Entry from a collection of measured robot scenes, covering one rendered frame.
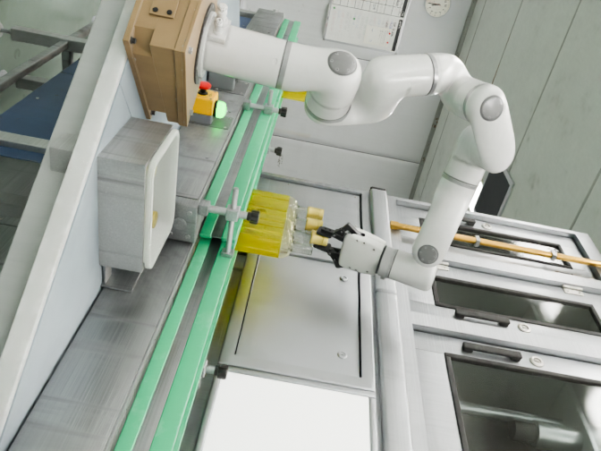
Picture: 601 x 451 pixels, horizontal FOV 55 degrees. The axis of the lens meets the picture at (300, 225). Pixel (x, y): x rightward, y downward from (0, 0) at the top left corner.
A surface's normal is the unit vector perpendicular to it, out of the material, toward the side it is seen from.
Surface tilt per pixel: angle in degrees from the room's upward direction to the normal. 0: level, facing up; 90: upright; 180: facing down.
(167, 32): 90
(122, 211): 90
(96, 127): 90
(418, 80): 72
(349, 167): 90
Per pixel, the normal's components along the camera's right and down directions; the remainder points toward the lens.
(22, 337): 0.09, -0.35
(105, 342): 0.17, -0.83
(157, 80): -0.16, 0.92
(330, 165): -0.07, 0.53
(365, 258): -0.36, 0.42
